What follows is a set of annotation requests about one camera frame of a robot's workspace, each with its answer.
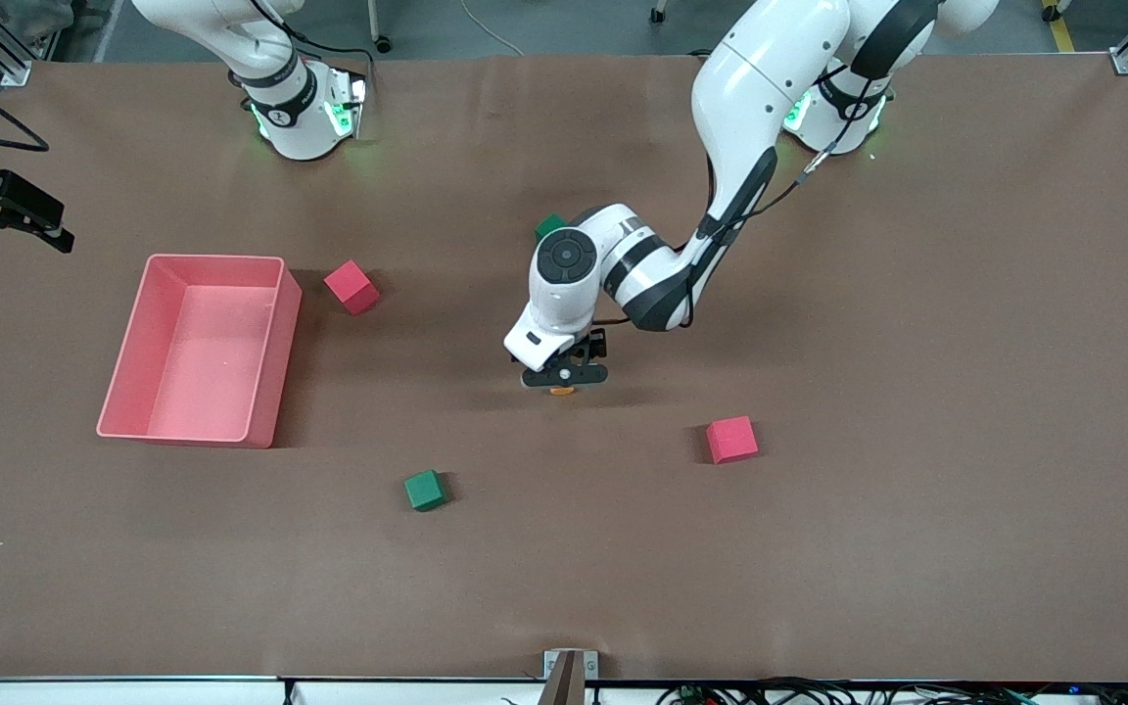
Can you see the white stand leg with caster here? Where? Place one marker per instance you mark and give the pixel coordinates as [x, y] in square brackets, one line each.
[381, 29]

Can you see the pink plastic bin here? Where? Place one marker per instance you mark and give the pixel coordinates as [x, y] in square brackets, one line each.
[202, 362]

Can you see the green cube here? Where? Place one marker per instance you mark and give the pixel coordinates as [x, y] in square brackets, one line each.
[425, 491]
[548, 227]

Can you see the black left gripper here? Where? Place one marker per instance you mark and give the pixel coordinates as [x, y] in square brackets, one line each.
[595, 347]

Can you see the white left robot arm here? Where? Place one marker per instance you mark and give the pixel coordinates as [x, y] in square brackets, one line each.
[750, 98]

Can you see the white table edge rail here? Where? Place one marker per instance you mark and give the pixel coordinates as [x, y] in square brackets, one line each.
[133, 693]

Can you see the metal bracket with post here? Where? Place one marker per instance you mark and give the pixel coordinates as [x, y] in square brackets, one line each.
[569, 671]

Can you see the pink cube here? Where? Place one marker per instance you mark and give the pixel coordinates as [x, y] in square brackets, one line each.
[731, 440]
[352, 289]

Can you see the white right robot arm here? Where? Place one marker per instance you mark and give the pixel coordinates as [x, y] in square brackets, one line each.
[280, 108]

